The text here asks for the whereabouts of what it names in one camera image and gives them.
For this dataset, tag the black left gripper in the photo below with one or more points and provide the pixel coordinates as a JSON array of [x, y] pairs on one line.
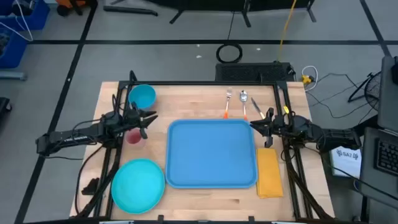
[[143, 133]]

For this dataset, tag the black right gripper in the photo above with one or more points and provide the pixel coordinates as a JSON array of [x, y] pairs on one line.
[[269, 141]]

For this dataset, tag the teal plastic bowl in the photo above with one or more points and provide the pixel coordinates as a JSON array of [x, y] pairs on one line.
[[143, 96]]

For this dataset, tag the pink plastic cup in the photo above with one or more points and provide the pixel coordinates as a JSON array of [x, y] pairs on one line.
[[133, 139]]

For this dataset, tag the yellow cloth napkin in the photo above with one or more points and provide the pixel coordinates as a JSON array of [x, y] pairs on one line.
[[269, 172]]

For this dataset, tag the teal plastic plate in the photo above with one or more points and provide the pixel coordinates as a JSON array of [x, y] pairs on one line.
[[137, 186]]

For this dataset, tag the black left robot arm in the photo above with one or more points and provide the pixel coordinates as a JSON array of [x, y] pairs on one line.
[[77, 134]]

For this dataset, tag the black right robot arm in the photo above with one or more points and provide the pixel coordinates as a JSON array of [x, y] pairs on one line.
[[335, 137]]

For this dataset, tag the blue plastic tray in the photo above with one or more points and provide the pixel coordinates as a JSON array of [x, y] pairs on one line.
[[211, 155]]

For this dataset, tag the black perforated metal box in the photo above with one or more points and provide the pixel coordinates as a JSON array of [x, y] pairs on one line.
[[248, 72]]

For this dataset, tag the yellow power plug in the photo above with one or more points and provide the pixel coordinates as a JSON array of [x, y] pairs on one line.
[[306, 80]]

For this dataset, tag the white printed label sheet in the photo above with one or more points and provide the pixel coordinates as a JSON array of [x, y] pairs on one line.
[[345, 161]]

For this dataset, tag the black flat bar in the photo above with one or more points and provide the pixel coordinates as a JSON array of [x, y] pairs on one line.
[[130, 10]]

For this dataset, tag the grey laptop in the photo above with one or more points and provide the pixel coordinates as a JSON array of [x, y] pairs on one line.
[[370, 155]]

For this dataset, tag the black room divider panel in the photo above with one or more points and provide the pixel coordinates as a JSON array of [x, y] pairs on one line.
[[217, 3]]

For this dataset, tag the orange and black tool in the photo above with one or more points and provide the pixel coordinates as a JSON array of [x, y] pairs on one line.
[[71, 3]]

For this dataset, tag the grey metal bar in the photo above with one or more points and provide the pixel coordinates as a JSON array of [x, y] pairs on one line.
[[12, 75]]

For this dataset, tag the blue storage bin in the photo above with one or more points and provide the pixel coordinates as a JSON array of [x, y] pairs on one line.
[[37, 18], [15, 53]]

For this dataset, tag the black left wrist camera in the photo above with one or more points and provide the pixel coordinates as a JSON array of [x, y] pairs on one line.
[[132, 117]]

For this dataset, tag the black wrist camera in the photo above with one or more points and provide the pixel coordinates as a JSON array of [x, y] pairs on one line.
[[132, 117], [280, 123]]

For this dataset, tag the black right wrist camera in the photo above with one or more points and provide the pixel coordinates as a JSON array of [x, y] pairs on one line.
[[280, 123]]

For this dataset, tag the black metal table frame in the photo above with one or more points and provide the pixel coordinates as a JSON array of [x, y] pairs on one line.
[[199, 83]]

